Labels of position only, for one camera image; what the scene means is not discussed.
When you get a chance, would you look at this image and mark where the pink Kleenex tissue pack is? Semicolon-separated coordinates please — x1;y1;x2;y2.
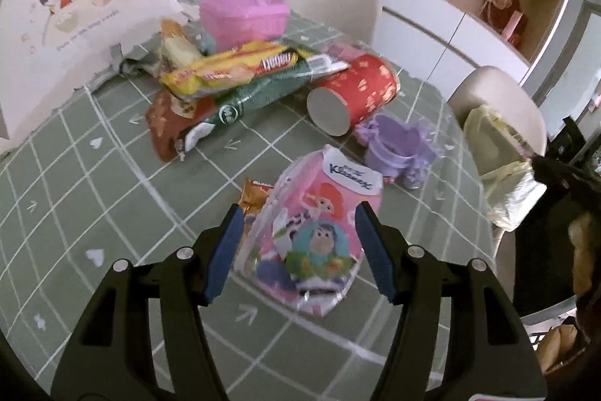
234;145;384;316

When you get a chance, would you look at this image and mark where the red paper cup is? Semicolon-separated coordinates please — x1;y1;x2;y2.
307;54;400;138

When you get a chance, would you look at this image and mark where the yellowish trash bag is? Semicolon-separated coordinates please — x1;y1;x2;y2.
464;105;547;232

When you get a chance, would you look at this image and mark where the purple plastic carriage toy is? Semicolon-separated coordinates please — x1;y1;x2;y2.
353;113;440;190

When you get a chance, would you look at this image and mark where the red brown snack bag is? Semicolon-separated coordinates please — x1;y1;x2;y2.
146;89;216;162

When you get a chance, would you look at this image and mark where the yellow snack wrapper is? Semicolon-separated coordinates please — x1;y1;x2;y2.
160;41;307;101

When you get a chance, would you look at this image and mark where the green white snack bag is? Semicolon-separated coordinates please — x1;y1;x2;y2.
174;48;349;160

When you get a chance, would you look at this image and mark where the beige noodle snack bag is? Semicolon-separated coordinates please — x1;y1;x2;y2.
159;18;203;75

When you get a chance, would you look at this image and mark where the beige chair near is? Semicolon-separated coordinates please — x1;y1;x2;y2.
448;66;547;244

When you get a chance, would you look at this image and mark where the pink plastic box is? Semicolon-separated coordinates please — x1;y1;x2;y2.
199;0;290;52

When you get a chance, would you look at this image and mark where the white cartoon food cover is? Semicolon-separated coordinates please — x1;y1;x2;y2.
1;0;184;151

